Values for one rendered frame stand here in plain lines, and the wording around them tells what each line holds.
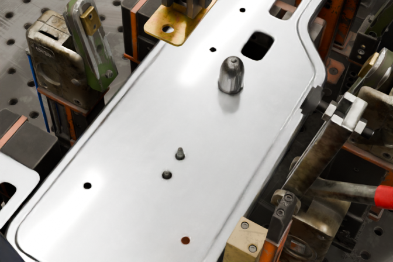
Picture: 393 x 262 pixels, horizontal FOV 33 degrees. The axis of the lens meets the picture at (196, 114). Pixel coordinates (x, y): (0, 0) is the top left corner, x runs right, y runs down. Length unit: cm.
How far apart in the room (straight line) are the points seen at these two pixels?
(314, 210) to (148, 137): 22
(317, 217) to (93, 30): 33
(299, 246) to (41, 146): 33
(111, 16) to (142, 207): 65
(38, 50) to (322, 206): 40
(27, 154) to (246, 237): 30
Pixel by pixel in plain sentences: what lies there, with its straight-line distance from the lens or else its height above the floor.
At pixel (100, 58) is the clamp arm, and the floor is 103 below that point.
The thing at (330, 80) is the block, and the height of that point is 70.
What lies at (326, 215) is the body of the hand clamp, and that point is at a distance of 71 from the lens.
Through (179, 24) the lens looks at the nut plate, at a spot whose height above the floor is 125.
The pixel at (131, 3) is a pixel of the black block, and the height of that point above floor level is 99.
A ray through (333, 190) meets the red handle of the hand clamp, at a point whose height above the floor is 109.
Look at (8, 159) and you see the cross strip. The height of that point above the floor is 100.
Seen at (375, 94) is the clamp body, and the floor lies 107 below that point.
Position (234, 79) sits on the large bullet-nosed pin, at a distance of 82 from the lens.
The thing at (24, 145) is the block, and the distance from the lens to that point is 83.
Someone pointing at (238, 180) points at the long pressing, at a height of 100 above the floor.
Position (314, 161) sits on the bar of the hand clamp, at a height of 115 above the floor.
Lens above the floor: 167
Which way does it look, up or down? 55 degrees down
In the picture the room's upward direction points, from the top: 4 degrees clockwise
